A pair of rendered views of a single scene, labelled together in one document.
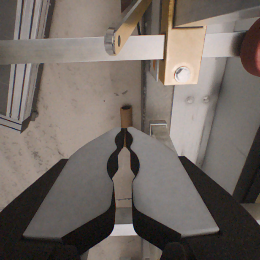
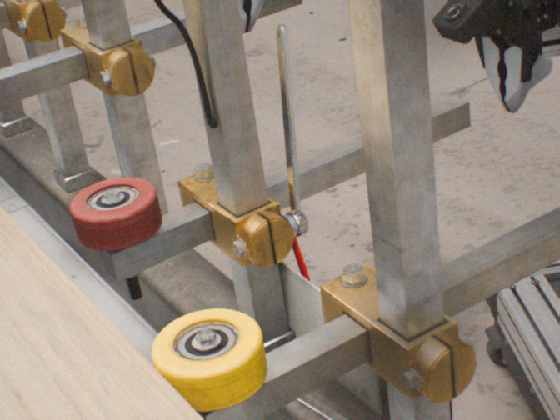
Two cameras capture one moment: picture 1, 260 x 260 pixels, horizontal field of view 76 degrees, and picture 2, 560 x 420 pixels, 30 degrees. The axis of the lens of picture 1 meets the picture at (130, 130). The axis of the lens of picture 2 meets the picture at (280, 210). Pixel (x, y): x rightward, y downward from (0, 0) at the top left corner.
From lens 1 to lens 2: 0.95 m
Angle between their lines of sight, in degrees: 37
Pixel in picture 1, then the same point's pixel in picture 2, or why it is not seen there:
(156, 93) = (201, 283)
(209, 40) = (196, 212)
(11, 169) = (467, 204)
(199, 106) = not seen: hidden behind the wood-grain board
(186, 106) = not seen: hidden behind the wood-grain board
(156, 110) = (180, 267)
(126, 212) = (175, 38)
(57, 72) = not seen: outside the picture
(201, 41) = (207, 197)
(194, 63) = (198, 187)
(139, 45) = (277, 177)
